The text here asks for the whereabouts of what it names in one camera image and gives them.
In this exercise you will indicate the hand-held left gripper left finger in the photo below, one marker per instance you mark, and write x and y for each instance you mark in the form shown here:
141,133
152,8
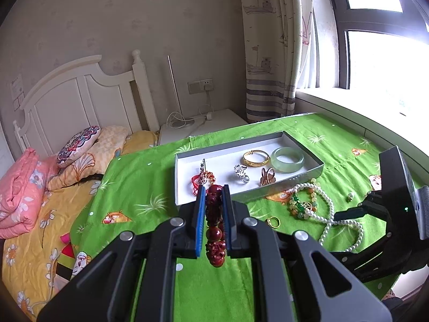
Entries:
200,221

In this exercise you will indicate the pink folded quilt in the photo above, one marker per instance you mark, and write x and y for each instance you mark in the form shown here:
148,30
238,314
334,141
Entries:
20,201

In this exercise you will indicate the grey cardboard box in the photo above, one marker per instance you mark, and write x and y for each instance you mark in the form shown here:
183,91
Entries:
221,161

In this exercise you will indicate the small bead earring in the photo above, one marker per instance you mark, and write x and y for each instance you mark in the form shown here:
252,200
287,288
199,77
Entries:
350,196

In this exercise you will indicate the boat print curtain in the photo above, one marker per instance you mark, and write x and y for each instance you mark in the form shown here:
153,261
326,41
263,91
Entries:
268,40

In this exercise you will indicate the white window sill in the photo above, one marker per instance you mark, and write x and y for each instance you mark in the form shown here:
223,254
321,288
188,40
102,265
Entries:
335,107

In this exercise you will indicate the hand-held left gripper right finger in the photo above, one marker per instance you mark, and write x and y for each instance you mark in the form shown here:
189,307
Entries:
227,221

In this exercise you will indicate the white bed headboard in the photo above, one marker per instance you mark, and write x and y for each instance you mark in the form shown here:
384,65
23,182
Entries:
100,100

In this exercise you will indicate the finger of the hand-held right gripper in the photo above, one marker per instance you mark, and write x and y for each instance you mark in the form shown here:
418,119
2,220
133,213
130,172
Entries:
352,214
362,258

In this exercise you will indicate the wall socket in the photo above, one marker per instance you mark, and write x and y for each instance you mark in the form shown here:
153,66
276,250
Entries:
196,87

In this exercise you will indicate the yellow patterned pillow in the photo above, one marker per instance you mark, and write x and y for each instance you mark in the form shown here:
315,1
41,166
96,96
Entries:
110,141

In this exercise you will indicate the green printed blanket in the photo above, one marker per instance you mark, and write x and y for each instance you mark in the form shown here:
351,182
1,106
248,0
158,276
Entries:
150,181

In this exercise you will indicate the embroidered round pillow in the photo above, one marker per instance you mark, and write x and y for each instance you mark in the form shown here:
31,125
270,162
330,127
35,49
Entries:
78,144

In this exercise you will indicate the slim white desk lamp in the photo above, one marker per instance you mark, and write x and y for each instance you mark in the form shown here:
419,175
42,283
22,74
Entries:
184,123

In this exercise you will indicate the white nightstand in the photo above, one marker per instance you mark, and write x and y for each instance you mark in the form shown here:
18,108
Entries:
221,124

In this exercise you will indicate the window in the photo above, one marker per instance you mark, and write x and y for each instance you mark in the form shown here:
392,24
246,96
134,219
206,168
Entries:
378,60

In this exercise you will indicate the gold bangle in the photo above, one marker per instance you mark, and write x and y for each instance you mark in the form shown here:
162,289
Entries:
248,161

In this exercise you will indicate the pale green jade bangle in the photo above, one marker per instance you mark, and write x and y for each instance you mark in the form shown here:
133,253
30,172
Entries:
287,169

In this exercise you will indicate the enamel flower brooch pin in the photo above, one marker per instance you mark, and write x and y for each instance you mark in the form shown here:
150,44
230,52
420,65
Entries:
202,172

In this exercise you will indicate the paper wall sticker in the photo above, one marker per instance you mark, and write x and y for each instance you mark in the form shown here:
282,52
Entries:
17,90

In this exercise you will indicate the yellow floral bedsheet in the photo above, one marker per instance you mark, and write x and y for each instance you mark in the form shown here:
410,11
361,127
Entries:
37,241

